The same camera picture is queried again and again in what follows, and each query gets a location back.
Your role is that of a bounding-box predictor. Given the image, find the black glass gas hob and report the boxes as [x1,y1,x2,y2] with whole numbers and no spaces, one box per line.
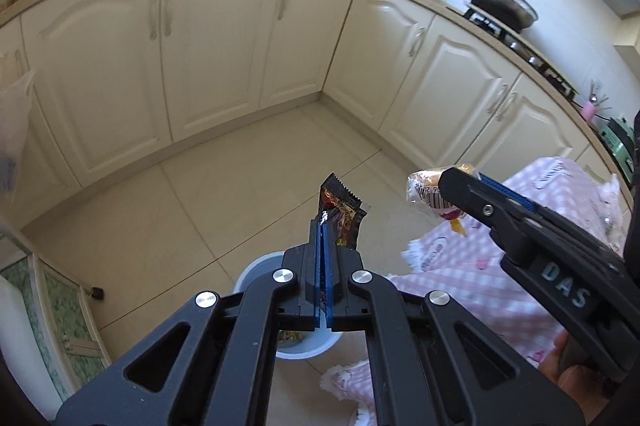
[465,6,581,99]

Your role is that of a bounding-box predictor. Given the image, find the blue plastic waste bin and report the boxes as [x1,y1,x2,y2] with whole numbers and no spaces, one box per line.
[232,251,346,361]

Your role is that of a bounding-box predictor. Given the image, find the person's right hand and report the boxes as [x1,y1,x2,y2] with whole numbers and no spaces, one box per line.
[540,328,616,400]

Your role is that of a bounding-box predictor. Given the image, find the green electric cooker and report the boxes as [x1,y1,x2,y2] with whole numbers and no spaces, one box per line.
[600,116,636,187]

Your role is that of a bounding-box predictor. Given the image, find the cream lower kitchen cabinets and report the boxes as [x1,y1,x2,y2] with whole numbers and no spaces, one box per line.
[0,0,631,217]

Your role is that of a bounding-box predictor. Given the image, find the pink checked cartoon tablecloth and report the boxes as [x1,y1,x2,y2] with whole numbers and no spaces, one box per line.
[320,156,631,426]

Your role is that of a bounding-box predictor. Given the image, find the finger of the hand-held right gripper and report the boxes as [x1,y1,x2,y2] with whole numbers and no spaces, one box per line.
[477,175,539,213]
[438,167,626,267]

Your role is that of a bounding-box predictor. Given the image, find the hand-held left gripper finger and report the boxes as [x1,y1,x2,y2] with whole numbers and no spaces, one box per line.
[54,216,326,426]
[325,226,587,426]

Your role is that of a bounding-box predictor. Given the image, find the orange yellow bread packet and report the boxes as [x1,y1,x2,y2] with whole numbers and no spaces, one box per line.
[407,165,477,237]

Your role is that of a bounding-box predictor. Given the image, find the white plastic bag red print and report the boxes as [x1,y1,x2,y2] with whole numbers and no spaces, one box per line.
[597,173,628,251]

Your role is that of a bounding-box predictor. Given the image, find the green patterned glass door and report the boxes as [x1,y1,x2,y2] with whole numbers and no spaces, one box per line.
[0,251,113,407]

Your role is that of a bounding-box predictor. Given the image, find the dark printed snack wrapper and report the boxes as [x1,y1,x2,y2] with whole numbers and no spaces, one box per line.
[318,172,370,251]

